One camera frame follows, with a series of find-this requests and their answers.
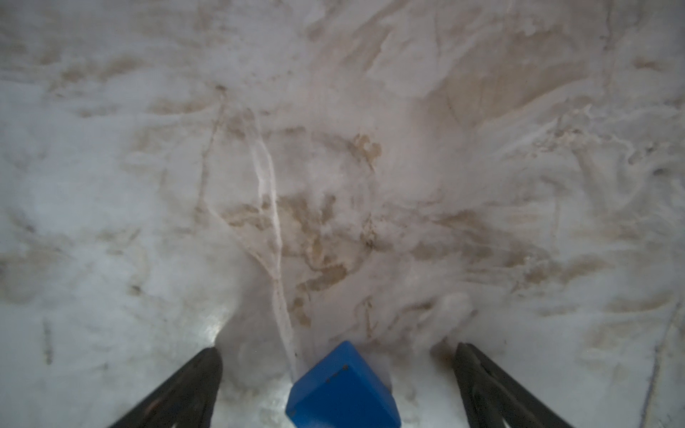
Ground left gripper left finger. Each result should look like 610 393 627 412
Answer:
112 347 223 428

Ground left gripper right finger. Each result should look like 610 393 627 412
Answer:
453 342 571 428

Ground dark blue square block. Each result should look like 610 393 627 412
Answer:
285 342 401 428

